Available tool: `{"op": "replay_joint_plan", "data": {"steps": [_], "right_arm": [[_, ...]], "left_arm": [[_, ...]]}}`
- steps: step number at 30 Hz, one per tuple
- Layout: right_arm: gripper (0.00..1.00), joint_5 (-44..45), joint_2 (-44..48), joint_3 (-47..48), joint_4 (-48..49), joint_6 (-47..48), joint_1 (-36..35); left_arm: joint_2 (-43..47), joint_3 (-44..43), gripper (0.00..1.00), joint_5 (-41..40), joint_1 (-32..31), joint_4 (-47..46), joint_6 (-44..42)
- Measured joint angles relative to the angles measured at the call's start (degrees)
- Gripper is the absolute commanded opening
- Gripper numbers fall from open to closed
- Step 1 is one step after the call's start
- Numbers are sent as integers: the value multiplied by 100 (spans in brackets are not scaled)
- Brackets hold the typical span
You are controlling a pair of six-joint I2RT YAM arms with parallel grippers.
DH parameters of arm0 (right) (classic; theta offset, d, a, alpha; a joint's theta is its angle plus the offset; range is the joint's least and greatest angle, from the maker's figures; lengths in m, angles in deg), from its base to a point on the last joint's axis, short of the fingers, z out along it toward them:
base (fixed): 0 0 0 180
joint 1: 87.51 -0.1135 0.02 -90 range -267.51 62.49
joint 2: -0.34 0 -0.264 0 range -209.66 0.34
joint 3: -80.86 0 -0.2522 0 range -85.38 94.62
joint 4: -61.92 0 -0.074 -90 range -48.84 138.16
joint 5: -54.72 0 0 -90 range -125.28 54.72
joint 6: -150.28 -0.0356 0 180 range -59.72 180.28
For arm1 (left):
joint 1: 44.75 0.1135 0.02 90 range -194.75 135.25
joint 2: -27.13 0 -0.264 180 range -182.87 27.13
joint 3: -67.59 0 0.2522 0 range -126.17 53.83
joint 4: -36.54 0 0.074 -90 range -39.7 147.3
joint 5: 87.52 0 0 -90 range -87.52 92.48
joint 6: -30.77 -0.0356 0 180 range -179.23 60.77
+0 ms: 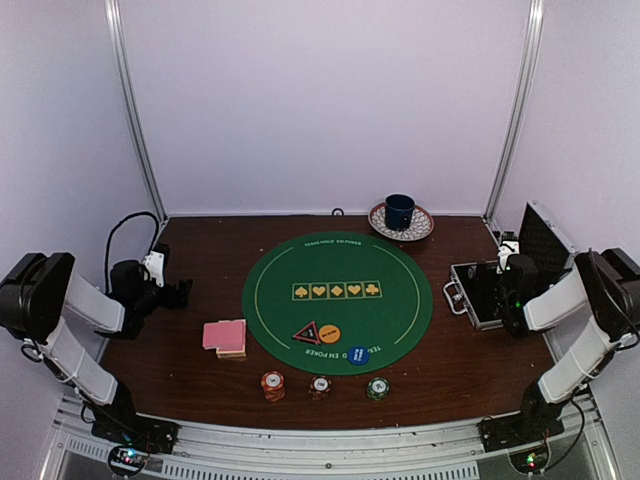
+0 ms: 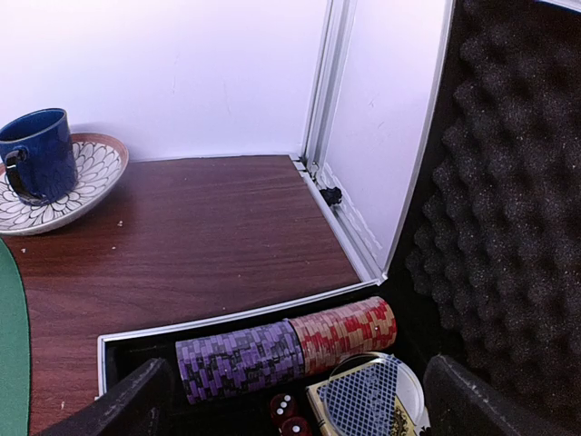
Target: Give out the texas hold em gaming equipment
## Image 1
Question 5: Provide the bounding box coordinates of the orange poker chip stack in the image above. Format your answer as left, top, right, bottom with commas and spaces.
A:
260, 370, 286, 402

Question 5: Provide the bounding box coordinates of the black red triangular dealer button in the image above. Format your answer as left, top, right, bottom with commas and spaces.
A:
292, 321, 321, 345

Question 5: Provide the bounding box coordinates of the orange big blind button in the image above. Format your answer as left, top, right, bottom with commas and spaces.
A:
318, 324, 341, 344

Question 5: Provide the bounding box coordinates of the green poker chip stack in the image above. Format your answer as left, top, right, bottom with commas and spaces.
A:
366, 377, 390, 401

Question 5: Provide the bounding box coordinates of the blue small blind button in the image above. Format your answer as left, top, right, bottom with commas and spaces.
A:
347, 346, 370, 366

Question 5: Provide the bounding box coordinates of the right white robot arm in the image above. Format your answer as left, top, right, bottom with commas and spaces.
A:
496, 248, 639, 442

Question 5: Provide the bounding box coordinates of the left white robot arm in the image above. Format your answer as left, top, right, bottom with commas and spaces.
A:
1, 253, 194, 444

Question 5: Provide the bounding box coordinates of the aluminium poker chip case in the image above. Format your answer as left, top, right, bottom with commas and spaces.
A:
443, 200, 577, 338

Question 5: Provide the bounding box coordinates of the red backed card deck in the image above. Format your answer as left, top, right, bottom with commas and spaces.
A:
202, 319, 246, 352

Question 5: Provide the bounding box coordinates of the patterned ceramic saucer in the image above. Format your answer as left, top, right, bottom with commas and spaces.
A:
368, 203, 434, 242

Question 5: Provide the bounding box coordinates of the dark blue mug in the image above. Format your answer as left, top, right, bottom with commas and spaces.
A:
385, 194, 415, 231

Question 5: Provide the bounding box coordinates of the round green poker mat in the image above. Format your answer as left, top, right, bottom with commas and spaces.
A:
242, 231, 434, 376

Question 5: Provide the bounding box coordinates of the dark red poker chip stack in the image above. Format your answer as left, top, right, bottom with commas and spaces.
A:
309, 375, 331, 400

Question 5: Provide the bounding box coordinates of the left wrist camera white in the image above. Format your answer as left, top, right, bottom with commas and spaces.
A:
142, 243, 170, 287

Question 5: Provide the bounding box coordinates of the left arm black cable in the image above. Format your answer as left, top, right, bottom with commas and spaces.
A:
104, 211, 160, 294

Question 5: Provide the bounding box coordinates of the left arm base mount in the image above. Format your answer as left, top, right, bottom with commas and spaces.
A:
91, 417, 179, 454

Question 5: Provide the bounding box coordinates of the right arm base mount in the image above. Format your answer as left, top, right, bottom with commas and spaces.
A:
477, 414, 565, 453

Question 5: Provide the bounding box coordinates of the front aluminium rail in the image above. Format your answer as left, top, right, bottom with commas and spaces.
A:
39, 389, 624, 480

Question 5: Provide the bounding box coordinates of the right aluminium frame post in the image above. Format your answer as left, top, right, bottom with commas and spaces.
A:
483, 0, 546, 230

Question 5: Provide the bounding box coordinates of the aluminium frame post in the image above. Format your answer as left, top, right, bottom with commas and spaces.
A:
483, 0, 546, 230
104, 0, 168, 222

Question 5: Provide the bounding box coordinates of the left aluminium frame post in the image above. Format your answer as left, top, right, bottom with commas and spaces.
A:
104, 0, 168, 222

